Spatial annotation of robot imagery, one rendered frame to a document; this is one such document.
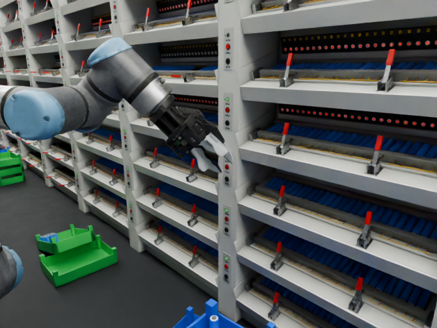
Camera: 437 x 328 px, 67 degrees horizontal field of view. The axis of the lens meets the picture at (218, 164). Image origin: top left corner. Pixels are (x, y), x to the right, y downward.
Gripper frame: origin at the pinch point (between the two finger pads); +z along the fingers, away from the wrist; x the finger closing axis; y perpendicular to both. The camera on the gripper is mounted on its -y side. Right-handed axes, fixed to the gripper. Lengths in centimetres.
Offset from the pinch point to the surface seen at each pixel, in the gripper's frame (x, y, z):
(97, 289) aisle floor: -99, -26, 15
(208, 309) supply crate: -14.4, 25.2, 15.2
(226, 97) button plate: 2.1, -33.8, -7.3
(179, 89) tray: -14, -50, -20
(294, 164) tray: 8.4, -15.0, 17.9
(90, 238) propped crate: -105, -51, 1
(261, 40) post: 20.9, -42.1, -12.0
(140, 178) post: -69, -67, -3
